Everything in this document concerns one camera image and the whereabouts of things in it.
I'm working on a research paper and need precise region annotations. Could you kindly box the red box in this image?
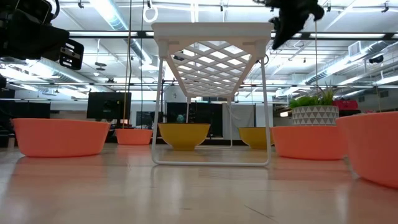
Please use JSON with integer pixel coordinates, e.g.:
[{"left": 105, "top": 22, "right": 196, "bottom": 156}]
[{"left": 332, "top": 99, "right": 359, "bottom": 110}]

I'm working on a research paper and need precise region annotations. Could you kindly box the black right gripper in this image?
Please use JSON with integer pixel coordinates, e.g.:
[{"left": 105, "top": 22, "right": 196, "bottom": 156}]
[{"left": 253, "top": 0, "right": 326, "bottom": 50}]

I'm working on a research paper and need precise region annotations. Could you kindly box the black ceiling camera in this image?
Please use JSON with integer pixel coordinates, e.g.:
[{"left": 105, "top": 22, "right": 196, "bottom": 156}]
[{"left": 368, "top": 54, "right": 385, "bottom": 65}]

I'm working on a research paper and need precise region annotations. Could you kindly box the black computer monitor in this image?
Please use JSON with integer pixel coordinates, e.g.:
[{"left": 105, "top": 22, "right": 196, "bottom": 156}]
[{"left": 86, "top": 91, "right": 132, "bottom": 122}]

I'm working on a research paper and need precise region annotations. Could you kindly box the succulent in triangle-patterned pot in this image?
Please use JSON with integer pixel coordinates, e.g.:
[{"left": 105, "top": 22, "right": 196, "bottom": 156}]
[{"left": 288, "top": 83, "right": 340, "bottom": 127}]

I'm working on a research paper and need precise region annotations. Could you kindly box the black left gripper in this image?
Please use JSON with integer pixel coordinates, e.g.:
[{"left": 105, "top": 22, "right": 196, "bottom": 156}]
[{"left": 12, "top": 11, "right": 85, "bottom": 71}]

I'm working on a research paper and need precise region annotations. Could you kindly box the black linear ceiling light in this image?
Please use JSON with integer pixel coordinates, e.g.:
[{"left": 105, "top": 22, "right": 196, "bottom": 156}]
[{"left": 67, "top": 29, "right": 398, "bottom": 40}]

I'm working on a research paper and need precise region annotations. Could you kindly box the black partition panel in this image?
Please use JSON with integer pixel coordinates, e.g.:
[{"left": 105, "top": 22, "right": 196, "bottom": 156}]
[{"left": 0, "top": 90, "right": 51, "bottom": 119}]

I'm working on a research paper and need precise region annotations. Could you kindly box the silver ceiling duct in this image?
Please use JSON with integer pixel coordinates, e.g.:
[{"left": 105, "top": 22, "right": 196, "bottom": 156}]
[
  {"left": 306, "top": 40, "right": 398, "bottom": 85},
  {"left": 90, "top": 0, "right": 159, "bottom": 68}
]

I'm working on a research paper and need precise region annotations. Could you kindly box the orange plastic mini bowl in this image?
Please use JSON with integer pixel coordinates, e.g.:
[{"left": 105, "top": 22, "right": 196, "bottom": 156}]
[
  {"left": 12, "top": 118, "right": 111, "bottom": 158},
  {"left": 114, "top": 128, "right": 154, "bottom": 146},
  {"left": 271, "top": 125, "right": 348, "bottom": 161},
  {"left": 335, "top": 111, "right": 398, "bottom": 189}
]

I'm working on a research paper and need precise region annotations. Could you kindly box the white lattice wire rack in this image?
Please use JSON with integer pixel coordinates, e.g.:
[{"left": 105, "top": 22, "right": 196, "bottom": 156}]
[{"left": 150, "top": 21, "right": 274, "bottom": 167}]

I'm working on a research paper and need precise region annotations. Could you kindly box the white hanging ring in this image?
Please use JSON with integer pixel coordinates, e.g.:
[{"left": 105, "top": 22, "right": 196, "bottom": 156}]
[{"left": 142, "top": 6, "right": 159, "bottom": 24}]

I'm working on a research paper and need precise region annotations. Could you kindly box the grey hanging curtain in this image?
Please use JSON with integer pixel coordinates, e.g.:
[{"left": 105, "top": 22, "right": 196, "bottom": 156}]
[{"left": 222, "top": 104, "right": 256, "bottom": 139}]

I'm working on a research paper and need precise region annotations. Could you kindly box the dark screen panel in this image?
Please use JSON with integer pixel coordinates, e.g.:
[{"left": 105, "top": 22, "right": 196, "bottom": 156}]
[{"left": 166, "top": 101, "right": 223, "bottom": 138}]

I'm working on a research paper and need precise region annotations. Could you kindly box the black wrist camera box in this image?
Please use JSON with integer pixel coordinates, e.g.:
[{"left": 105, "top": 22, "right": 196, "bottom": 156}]
[{"left": 12, "top": 0, "right": 53, "bottom": 22}]

